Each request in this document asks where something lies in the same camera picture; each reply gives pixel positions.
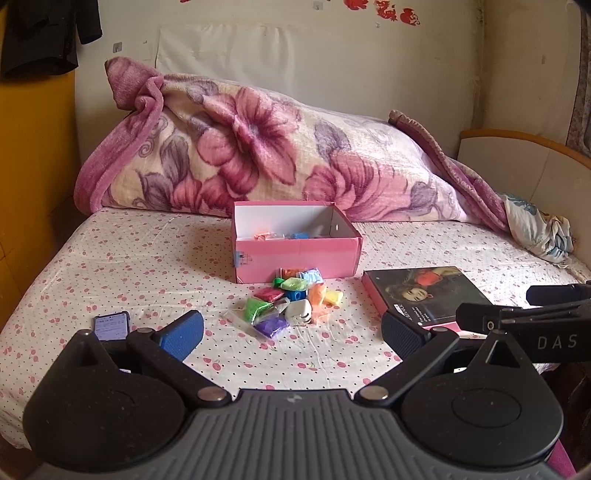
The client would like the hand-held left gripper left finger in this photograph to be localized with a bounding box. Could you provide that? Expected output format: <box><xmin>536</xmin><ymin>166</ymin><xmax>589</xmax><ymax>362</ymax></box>
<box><xmin>65</xmin><ymin>310</ymin><xmax>234</xmax><ymax>409</ymax></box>

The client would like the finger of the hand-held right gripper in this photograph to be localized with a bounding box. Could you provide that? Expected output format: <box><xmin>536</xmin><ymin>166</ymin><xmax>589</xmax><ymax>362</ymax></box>
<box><xmin>455</xmin><ymin>302</ymin><xmax>591</xmax><ymax>333</ymax></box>
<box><xmin>526</xmin><ymin>283</ymin><xmax>591</xmax><ymax>308</ymax></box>

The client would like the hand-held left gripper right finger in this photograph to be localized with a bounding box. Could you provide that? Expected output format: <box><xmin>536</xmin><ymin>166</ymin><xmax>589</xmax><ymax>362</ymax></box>
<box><xmin>353</xmin><ymin>308</ymin><xmax>525</xmax><ymax>409</ymax></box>

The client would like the dark pink-edged box lid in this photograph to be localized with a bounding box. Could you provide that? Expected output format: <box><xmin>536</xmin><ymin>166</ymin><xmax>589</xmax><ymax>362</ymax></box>
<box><xmin>361</xmin><ymin>266</ymin><xmax>497</xmax><ymax>340</ymax></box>

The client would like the pile of colourful clay packets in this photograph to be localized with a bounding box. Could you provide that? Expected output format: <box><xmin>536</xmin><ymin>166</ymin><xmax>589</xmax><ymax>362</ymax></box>
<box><xmin>225</xmin><ymin>267</ymin><xmax>345</xmax><ymax>340</ymax></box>

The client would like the white charger plug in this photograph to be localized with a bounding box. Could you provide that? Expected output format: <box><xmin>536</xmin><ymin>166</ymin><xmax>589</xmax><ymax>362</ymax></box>
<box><xmin>284</xmin><ymin>300</ymin><xmax>315</xmax><ymax>328</ymax></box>

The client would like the pink cardboard box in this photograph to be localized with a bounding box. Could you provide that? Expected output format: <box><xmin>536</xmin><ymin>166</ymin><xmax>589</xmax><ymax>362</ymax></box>
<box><xmin>231</xmin><ymin>200</ymin><xmax>364</xmax><ymax>283</ymax></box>

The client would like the blue floral white cloth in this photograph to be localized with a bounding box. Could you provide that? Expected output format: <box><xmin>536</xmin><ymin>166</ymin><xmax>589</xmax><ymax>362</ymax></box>
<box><xmin>501</xmin><ymin>193</ymin><xmax>575</xmax><ymax>268</ymax></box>

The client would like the smartphone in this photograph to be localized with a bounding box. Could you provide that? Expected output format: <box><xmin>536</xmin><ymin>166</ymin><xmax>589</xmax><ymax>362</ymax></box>
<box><xmin>93</xmin><ymin>312</ymin><xmax>131</xmax><ymax>342</ymax></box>

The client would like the magenta cloth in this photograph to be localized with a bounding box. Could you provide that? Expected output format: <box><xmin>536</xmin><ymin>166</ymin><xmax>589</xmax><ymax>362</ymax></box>
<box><xmin>547</xmin><ymin>438</ymin><xmax>578</xmax><ymax>478</ymax></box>

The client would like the white wood-trimmed bed board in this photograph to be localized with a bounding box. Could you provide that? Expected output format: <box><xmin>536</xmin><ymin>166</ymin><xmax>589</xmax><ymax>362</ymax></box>
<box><xmin>457</xmin><ymin>129</ymin><xmax>591</xmax><ymax>241</ymax></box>

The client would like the patterned curtain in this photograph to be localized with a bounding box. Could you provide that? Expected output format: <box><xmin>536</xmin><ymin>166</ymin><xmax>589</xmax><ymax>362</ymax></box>
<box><xmin>566</xmin><ymin>46</ymin><xmax>591</xmax><ymax>153</ymax></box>

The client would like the pink floral blanket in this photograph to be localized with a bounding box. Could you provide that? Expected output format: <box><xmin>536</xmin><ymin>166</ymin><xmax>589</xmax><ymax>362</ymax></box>
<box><xmin>75</xmin><ymin>56</ymin><xmax>511</xmax><ymax>232</ymax></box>

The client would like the yellow wardrobe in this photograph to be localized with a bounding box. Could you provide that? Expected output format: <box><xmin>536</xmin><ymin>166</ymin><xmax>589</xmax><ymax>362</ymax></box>
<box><xmin>0</xmin><ymin>69</ymin><xmax>81</xmax><ymax>333</ymax></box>

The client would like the black jacket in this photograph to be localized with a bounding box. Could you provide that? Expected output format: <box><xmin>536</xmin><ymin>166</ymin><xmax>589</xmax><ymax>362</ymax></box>
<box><xmin>0</xmin><ymin>0</ymin><xmax>102</xmax><ymax>79</ymax></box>

